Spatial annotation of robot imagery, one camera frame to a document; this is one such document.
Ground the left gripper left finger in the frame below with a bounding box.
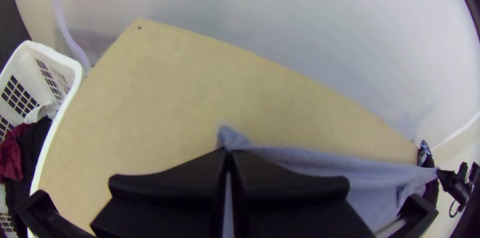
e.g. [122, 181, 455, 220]
[89, 148, 229, 238]

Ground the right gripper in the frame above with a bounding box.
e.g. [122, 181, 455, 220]
[436, 161, 480, 206]

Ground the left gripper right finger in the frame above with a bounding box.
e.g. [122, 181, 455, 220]
[229, 149, 377, 238]

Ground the blue t-shirt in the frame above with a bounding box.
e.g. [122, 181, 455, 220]
[216, 125, 439, 238]

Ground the dark t-shirt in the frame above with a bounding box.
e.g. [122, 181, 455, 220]
[416, 140, 440, 206]

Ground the heap of clothes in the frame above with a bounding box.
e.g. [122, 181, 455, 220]
[0, 102, 58, 233]

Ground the white laundry basket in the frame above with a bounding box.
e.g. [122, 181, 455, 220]
[0, 39, 84, 238]

